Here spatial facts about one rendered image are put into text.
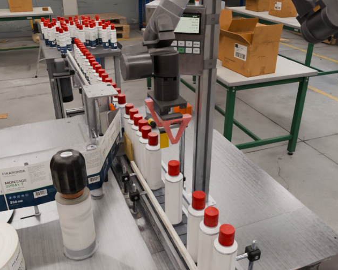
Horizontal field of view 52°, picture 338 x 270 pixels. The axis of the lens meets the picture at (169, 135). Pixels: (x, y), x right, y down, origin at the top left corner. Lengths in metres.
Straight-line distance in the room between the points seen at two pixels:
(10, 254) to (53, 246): 0.22
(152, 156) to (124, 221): 0.22
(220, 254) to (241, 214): 0.44
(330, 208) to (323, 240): 1.58
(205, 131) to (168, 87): 0.35
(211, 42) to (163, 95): 0.28
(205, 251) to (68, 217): 0.34
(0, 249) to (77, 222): 0.18
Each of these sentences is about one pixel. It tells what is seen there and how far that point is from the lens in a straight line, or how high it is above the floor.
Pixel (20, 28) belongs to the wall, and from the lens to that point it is 8.52.
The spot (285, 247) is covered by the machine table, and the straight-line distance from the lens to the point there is 1.12.
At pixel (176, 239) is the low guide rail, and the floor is 0.91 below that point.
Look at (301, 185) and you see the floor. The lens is 2.90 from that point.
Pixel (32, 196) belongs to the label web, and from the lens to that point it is 1.12.
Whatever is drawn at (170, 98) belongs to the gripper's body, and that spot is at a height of 1.31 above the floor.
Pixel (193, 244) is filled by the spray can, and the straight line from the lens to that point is 0.91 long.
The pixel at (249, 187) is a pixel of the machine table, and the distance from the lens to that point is 1.32.
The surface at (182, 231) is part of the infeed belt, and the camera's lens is 1.04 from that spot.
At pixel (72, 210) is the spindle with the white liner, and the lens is 0.88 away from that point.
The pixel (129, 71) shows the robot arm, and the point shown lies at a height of 1.38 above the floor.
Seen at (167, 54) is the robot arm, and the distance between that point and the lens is 0.75.
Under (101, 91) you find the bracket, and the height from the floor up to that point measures 1.14.
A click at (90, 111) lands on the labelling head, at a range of 1.34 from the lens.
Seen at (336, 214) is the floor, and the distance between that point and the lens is 2.70.
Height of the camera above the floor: 1.59
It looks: 28 degrees down
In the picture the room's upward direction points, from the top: straight up
